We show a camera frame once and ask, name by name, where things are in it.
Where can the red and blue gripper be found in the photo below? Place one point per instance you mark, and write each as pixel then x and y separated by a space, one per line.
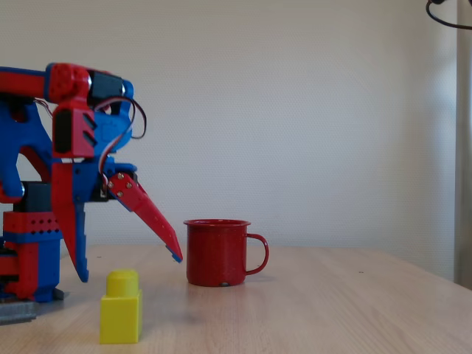
pixel 85 181

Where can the yellow toy building block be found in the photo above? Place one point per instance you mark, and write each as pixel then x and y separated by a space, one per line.
pixel 121 313

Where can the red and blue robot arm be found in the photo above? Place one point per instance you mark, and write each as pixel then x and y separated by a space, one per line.
pixel 33 228

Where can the red enamel mug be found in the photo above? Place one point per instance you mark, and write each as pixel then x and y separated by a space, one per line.
pixel 215 254

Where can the grey table clamp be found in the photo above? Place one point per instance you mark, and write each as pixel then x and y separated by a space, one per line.
pixel 16 313

